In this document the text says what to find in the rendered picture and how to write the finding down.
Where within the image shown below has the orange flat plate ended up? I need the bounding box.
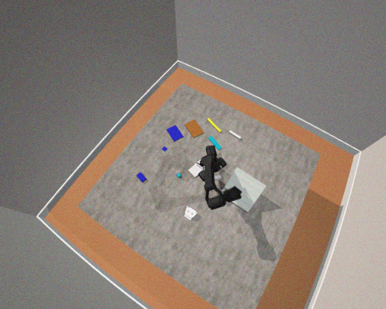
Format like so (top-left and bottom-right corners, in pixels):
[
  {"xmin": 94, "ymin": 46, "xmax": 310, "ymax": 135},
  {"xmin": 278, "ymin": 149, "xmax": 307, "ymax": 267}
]
[{"xmin": 185, "ymin": 119, "xmax": 204, "ymax": 138}]

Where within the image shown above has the blue flat plate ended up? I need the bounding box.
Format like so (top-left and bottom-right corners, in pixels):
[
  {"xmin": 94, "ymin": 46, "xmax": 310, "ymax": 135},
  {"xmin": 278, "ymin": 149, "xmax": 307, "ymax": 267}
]
[{"xmin": 167, "ymin": 125, "xmax": 183, "ymax": 141}]

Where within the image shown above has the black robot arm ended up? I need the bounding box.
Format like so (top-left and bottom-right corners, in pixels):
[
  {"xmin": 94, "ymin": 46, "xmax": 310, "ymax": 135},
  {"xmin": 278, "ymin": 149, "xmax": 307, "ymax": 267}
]
[{"xmin": 199, "ymin": 145, "xmax": 242, "ymax": 210}]

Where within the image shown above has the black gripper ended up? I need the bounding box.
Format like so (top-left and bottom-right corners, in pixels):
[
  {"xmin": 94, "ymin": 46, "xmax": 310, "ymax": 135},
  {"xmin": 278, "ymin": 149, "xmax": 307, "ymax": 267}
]
[{"xmin": 198, "ymin": 157, "xmax": 226, "ymax": 182}]

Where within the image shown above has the cyan flat bar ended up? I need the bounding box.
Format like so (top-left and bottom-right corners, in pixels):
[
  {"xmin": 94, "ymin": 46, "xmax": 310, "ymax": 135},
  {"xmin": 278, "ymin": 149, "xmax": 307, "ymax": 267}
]
[{"xmin": 208, "ymin": 136, "xmax": 222, "ymax": 150}]

